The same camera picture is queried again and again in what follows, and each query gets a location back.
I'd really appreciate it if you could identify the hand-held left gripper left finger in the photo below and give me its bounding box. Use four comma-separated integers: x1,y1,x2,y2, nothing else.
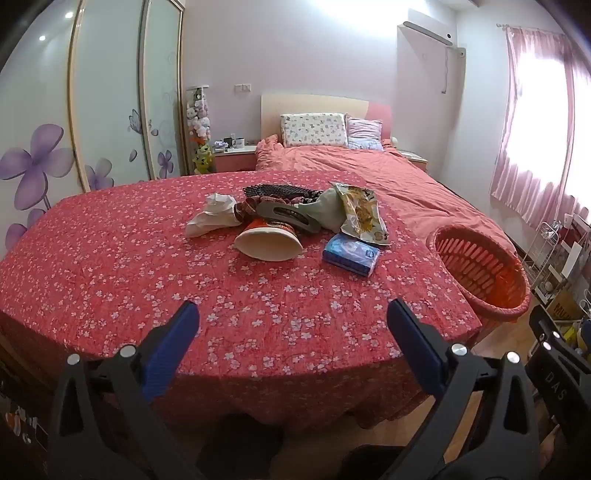
48,301,204,480

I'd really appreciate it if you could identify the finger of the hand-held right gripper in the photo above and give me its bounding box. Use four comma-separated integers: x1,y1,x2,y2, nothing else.
529,305,583,370

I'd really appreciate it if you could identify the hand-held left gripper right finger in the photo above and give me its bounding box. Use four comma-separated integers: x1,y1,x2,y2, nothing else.
387,299,541,480

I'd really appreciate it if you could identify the red plastic basket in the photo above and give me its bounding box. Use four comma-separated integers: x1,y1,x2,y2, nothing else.
426,225,532,324

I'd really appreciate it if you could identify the blue tissue pack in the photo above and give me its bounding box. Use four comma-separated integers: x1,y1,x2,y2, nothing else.
322,232,382,278

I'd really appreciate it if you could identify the yellow snack bag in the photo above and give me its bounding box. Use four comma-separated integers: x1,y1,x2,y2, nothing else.
330,182,391,245

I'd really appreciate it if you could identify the white tissue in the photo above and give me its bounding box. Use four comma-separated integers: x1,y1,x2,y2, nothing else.
185,194,243,238

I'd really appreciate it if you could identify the red paper noodle cup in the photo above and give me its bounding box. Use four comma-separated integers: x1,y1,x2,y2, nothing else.
234,217,304,262

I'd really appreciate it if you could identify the patterned fabric bow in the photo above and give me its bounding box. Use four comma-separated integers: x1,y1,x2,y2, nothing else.
233,198,262,227

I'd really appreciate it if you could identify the grey-green cloth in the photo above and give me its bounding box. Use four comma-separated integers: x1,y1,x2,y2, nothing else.
302,187,347,233

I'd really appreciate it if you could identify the black mesh hair net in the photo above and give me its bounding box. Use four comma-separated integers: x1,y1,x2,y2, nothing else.
243,184,324,200

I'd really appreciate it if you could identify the orange plastic bin liner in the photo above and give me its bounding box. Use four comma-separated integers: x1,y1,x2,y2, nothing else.
496,256,529,308

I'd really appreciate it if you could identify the red floral tablecloth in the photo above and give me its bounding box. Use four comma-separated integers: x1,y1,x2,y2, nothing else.
0,172,483,432

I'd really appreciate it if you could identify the bed with pink duvet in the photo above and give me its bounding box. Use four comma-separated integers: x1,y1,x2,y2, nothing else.
255,135,518,252

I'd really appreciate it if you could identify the pink nightstand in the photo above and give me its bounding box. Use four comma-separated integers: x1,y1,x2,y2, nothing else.
215,145,258,174
397,150,429,174

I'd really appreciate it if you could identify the green plush toy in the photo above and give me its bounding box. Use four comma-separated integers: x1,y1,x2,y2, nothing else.
194,144,216,174

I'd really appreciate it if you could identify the pink curtain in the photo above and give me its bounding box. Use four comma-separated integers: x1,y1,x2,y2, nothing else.
489,25,591,227

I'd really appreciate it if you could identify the purple striped pillow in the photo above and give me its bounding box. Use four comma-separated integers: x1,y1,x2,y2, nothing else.
346,117,385,151

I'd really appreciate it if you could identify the clear tube of plush toys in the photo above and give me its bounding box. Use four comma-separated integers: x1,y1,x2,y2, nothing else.
185,85,214,174

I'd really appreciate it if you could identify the white floral pillow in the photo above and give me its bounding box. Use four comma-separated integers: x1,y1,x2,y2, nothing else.
281,113,349,148

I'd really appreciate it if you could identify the beige pink bed headboard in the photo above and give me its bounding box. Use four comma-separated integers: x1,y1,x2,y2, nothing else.
261,95,393,141

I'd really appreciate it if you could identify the flower print sliding wardrobe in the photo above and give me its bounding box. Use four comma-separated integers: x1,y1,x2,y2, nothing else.
0,0,186,259

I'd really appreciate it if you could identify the white conduit pipe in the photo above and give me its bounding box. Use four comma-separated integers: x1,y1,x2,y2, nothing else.
442,45,467,94

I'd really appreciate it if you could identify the curtain rod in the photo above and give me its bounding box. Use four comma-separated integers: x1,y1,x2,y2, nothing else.
496,23,570,36

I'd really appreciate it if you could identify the white air conditioner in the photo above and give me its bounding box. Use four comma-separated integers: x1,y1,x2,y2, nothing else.
399,21,455,47

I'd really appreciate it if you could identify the white wire rack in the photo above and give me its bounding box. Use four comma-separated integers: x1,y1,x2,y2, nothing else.
526,220,575,296

